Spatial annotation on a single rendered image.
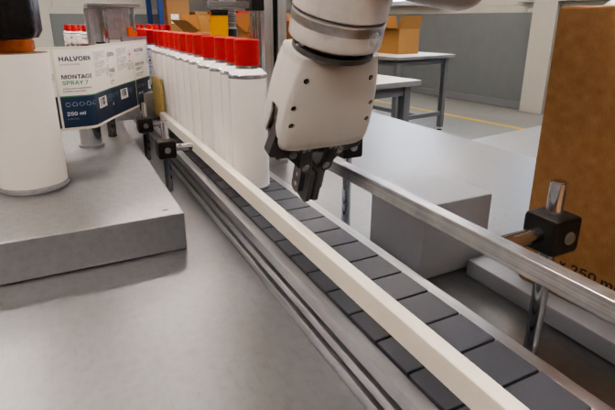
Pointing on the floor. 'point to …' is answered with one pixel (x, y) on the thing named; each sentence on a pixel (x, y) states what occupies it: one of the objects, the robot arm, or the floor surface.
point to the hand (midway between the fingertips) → (307, 179)
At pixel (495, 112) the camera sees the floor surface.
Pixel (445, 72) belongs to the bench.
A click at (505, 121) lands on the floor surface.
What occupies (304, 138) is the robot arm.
